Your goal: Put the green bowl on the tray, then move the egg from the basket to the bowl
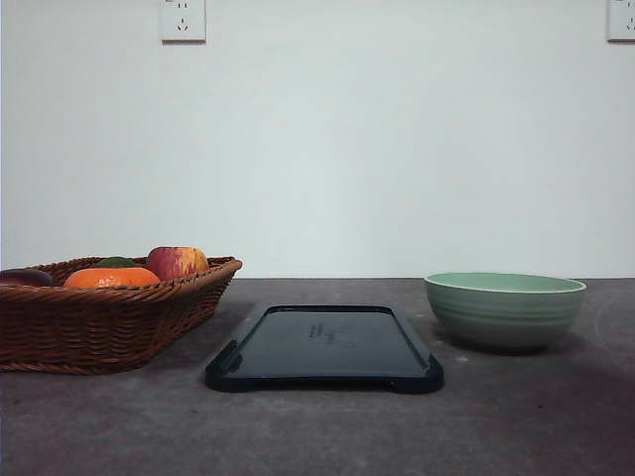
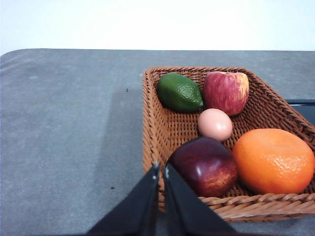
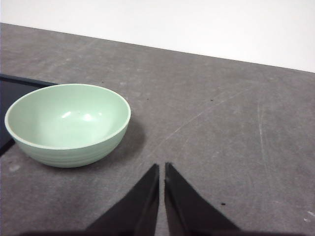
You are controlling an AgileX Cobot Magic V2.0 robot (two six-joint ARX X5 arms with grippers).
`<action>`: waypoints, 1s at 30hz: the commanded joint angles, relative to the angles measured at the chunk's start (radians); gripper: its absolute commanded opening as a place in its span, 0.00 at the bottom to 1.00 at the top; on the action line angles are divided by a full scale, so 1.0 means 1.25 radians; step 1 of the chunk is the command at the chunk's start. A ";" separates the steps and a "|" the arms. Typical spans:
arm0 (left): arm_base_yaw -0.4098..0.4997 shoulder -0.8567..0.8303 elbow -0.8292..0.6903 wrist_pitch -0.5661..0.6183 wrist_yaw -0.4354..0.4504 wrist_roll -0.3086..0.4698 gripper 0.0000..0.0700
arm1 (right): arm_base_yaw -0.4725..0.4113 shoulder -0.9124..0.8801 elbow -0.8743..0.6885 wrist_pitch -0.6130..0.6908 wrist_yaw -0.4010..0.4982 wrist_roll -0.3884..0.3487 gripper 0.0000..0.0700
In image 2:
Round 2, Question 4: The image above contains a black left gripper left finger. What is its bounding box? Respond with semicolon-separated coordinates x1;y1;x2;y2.
87;163;159;236

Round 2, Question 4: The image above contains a brown egg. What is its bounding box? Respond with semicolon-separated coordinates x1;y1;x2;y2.
198;108;233;142

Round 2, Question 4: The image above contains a dark red apple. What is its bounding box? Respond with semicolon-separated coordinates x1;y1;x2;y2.
167;137;238;197

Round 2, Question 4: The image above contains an orange fruit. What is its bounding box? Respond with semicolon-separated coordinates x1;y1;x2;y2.
232;128;315;194

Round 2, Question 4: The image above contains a green lime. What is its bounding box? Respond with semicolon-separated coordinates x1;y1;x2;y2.
157;73;204;113

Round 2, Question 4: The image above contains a red yellow apple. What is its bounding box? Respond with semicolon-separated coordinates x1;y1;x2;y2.
203;71;250;116

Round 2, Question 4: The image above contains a black serving tray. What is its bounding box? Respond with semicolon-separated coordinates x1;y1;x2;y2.
284;98;315;126

